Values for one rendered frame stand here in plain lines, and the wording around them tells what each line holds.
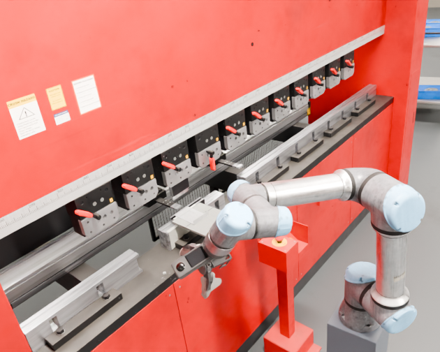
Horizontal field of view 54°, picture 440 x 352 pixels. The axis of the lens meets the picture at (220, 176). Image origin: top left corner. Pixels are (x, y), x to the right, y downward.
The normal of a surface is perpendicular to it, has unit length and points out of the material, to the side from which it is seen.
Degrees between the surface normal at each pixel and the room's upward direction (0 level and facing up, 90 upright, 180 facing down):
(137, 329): 90
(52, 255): 0
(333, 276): 0
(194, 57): 90
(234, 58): 90
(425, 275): 0
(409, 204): 84
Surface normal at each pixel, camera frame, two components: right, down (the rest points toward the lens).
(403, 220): 0.35, 0.29
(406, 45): -0.64, 0.43
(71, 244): -0.11, -0.87
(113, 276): 0.76, 0.23
